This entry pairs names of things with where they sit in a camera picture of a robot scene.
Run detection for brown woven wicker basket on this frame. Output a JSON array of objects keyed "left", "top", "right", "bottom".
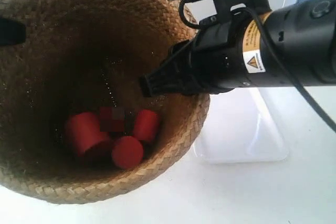
[{"left": 1, "top": 0, "right": 210, "bottom": 204}]

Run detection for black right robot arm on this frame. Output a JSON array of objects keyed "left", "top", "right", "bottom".
[{"left": 139, "top": 0, "right": 335, "bottom": 97}]

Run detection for red cylinder upright front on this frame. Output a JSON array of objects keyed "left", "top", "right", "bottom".
[{"left": 111, "top": 136, "right": 144, "bottom": 169}]

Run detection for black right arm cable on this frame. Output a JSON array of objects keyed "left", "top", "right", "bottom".
[{"left": 178, "top": 0, "right": 336, "bottom": 133}]

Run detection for red cylinder lying right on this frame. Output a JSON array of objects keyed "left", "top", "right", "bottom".
[{"left": 133, "top": 110, "right": 160, "bottom": 143}]

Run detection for white rectangular plastic tray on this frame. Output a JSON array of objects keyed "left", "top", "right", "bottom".
[{"left": 193, "top": 88, "right": 289, "bottom": 164}]

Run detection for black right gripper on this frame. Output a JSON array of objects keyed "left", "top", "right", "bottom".
[{"left": 139, "top": 7, "right": 265, "bottom": 97}]

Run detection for red cylinder lying left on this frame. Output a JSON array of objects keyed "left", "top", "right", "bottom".
[{"left": 65, "top": 112, "right": 111, "bottom": 159}]

